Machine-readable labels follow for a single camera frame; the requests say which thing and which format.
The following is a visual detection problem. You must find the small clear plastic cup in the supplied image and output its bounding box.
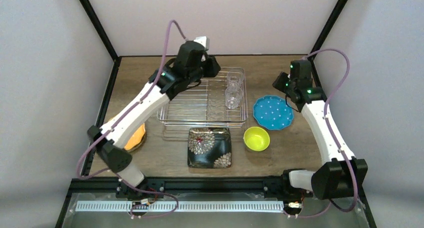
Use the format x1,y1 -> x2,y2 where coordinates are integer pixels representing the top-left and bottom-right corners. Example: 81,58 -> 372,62
225,84 -> 243,109

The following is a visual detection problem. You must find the yellow green bowl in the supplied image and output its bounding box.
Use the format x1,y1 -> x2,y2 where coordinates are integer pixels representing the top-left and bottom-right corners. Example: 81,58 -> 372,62
243,126 -> 271,152

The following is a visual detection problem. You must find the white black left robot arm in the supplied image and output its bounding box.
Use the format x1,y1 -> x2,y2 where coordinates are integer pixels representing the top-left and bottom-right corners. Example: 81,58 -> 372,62
87,36 -> 221,187

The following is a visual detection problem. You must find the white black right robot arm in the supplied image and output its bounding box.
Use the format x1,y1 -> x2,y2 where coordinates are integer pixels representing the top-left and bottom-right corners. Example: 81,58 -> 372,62
272,59 -> 368,200

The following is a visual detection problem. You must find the blue polka dot plate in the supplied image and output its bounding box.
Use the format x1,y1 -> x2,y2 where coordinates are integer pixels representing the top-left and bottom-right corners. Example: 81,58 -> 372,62
253,95 -> 294,131

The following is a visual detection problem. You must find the black floral square plate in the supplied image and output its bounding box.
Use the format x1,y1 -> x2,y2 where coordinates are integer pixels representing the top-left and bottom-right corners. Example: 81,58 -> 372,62
187,127 -> 233,169

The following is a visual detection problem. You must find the orange polka dot plate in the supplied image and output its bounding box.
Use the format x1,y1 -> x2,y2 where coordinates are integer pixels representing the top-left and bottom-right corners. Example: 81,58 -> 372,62
124,123 -> 147,152

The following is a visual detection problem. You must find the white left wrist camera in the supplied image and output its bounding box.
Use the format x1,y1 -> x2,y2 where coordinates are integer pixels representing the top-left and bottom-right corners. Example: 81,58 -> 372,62
193,36 -> 210,51

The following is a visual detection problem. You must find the metal wire dish rack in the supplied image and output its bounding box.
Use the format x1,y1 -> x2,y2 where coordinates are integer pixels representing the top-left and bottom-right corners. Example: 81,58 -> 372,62
157,67 -> 248,128

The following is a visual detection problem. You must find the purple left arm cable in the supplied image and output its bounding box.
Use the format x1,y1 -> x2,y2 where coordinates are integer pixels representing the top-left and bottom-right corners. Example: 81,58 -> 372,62
75,19 -> 188,220

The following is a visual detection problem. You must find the black aluminium frame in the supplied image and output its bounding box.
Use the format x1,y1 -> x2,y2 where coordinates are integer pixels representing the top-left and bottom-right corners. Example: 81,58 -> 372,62
54,0 -> 379,228

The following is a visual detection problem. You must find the white slotted cable duct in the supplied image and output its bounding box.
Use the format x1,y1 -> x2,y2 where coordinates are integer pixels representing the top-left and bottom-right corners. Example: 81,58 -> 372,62
71,200 -> 284,213

